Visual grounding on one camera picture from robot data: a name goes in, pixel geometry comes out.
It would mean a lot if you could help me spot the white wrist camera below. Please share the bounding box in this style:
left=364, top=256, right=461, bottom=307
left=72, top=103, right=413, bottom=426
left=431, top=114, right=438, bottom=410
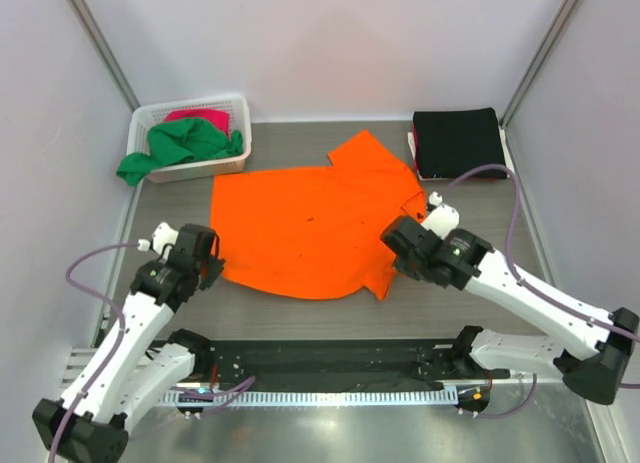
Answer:
left=422, top=192, right=460, bottom=240
left=136, top=222, right=179, bottom=259

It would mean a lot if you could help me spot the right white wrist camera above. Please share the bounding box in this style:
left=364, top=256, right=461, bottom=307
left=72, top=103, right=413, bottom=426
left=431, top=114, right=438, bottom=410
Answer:
left=422, top=192, right=460, bottom=240

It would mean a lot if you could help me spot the aluminium frame post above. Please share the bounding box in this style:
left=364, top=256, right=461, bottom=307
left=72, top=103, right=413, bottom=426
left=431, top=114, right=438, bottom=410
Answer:
left=66, top=0, right=140, bottom=111
left=499, top=0, right=583, bottom=128

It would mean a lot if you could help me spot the folded pink t shirt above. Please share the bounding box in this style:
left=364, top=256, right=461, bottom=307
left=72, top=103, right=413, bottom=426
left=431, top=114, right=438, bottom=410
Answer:
left=408, top=127, right=422, bottom=179

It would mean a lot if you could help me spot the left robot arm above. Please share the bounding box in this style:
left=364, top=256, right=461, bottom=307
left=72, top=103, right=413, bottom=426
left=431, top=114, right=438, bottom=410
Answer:
left=32, top=223, right=225, bottom=462

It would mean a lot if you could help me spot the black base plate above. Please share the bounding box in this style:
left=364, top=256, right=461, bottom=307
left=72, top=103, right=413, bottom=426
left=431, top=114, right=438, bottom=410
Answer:
left=210, top=338, right=486, bottom=393

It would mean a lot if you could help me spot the right aluminium frame post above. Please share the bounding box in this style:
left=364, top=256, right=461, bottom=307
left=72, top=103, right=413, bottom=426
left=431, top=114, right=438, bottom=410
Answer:
left=499, top=0, right=583, bottom=128

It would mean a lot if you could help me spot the folded black t shirt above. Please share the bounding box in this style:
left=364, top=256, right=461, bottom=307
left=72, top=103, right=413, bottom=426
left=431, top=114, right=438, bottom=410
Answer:
left=412, top=107, right=505, bottom=179

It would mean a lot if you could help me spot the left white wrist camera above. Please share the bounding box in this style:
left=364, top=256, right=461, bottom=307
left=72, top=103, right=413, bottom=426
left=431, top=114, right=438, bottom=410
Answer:
left=136, top=222, right=179, bottom=259

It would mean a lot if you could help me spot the white slotted cable duct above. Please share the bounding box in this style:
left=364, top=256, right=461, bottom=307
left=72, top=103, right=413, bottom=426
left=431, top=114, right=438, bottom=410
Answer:
left=157, top=386, right=458, bottom=409

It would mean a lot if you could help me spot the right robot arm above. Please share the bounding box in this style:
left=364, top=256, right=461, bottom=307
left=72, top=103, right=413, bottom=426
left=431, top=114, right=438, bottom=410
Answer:
left=381, top=216, right=639, bottom=405

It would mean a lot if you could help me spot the aluminium front rail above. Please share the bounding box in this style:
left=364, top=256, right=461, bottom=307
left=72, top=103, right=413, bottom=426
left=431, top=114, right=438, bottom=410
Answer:
left=60, top=348, right=96, bottom=389

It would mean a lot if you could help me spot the folded white t shirt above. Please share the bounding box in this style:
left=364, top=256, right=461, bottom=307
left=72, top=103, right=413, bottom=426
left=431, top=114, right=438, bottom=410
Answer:
left=417, top=127, right=515, bottom=181

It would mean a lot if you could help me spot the white plastic basket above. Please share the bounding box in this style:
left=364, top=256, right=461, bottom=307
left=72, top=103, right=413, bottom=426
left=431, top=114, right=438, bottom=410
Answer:
left=126, top=93, right=252, bottom=184

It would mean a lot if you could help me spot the left aluminium frame post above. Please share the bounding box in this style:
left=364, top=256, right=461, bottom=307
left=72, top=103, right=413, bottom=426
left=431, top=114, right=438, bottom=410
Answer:
left=66, top=0, right=140, bottom=111

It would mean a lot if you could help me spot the orange t shirt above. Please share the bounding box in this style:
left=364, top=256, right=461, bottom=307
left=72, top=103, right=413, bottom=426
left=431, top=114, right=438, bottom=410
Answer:
left=210, top=131, right=427, bottom=300

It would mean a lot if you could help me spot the green t shirt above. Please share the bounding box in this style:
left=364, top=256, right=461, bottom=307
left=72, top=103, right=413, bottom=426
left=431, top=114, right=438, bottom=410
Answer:
left=116, top=117, right=244, bottom=186

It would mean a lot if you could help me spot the pink t shirt in basket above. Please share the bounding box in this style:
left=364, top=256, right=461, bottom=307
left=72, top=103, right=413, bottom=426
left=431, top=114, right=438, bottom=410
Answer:
left=164, top=108, right=230, bottom=134

